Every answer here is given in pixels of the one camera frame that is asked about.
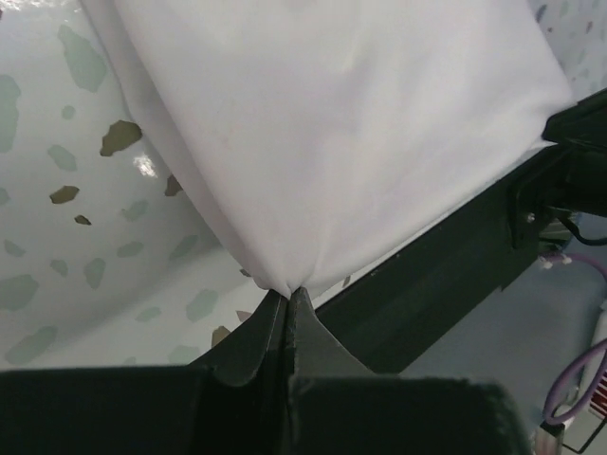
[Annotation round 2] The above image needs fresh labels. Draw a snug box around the white t shirt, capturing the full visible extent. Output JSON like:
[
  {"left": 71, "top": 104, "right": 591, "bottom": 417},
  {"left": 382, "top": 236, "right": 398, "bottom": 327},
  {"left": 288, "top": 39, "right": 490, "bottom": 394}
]
[{"left": 83, "top": 1, "right": 574, "bottom": 296}]

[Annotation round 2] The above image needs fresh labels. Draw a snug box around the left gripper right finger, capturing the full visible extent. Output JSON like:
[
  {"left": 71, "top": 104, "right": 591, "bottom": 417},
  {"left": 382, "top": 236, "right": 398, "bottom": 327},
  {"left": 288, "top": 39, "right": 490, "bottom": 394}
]
[{"left": 284, "top": 288, "right": 531, "bottom": 454}]

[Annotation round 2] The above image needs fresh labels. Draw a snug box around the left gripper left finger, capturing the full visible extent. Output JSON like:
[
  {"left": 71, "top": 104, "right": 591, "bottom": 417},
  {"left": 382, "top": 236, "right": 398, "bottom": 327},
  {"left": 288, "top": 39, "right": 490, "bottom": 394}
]
[{"left": 1, "top": 293, "right": 286, "bottom": 454}]

